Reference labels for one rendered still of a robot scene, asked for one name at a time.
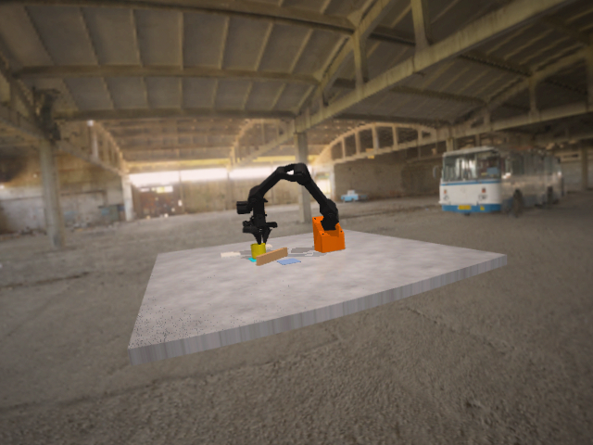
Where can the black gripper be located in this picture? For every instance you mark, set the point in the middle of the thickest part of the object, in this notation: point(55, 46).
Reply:
point(260, 223)

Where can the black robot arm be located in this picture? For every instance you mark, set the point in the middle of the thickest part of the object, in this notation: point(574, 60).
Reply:
point(301, 175)

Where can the orange flat bar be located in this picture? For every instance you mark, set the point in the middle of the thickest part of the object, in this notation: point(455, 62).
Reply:
point(271, 256)

